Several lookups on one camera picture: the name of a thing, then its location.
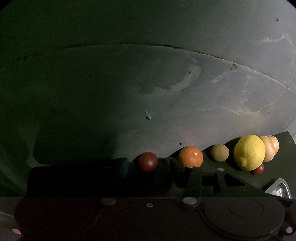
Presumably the dark red cherry tomato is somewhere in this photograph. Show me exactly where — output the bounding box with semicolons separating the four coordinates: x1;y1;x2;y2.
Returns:
138;152;159;172

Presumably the small orange tangerine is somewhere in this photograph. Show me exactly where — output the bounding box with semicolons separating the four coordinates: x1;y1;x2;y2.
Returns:
178;146;204;168

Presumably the brown kiwi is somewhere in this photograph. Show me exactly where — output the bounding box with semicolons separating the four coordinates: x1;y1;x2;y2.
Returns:
210;144;229;162

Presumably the yellow lemon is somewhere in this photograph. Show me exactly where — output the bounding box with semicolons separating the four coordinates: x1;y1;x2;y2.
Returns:
233;135;265;171

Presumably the smooth tan passion fruit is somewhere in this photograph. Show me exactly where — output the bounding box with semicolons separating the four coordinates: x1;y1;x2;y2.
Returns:
267;135;280;155

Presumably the silver metal tray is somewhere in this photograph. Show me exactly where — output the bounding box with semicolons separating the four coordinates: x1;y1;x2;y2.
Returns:
265;178;292;199

